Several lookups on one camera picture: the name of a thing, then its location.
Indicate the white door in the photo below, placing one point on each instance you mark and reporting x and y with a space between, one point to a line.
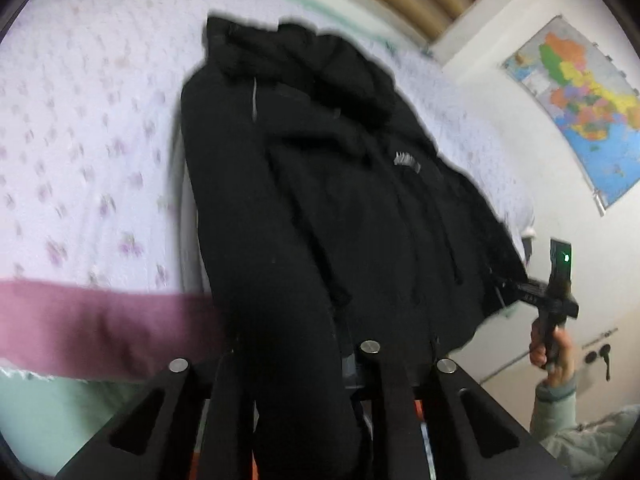
615 390

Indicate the person's right forearm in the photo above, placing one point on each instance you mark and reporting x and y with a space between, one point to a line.
580 435

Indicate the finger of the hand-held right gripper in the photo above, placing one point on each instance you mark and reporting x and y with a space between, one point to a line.
507 289

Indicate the person's right hand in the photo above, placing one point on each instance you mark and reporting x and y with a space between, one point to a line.
562 360

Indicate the black door lock knob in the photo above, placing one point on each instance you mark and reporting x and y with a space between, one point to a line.
591 357

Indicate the pink blanket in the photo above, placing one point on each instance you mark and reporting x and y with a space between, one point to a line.
100 327

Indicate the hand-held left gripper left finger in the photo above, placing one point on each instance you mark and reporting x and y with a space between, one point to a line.
227 420

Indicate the colourful wall map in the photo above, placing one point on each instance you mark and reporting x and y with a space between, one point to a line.
585 110

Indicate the floral white bed sheet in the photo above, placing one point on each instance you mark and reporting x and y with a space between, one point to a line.
90 135

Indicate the black hooded jacket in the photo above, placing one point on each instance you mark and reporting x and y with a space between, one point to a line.
320 220

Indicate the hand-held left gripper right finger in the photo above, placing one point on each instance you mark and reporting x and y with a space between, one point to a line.
395 410

